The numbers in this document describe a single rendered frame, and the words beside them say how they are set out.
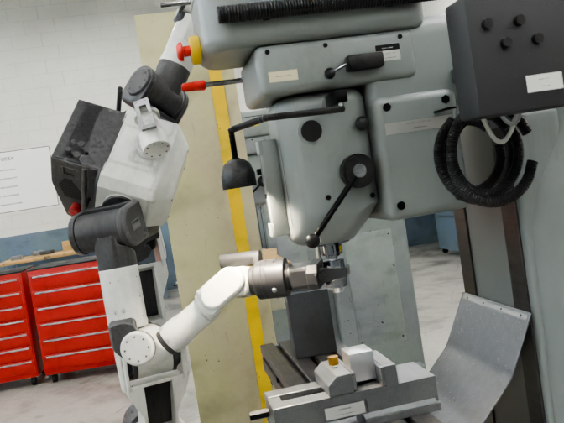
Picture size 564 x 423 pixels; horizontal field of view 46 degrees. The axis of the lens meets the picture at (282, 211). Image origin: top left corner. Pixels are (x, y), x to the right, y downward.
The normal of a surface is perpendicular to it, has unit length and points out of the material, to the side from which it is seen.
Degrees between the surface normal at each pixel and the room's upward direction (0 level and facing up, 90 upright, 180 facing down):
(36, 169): 90
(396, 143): 90
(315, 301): 90
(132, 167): 58
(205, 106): 90
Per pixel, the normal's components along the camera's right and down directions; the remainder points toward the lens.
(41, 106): 0.18, 0.03
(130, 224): 0.96, -0.18
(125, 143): 0.25, -0.53
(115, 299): -0.09, 0.00
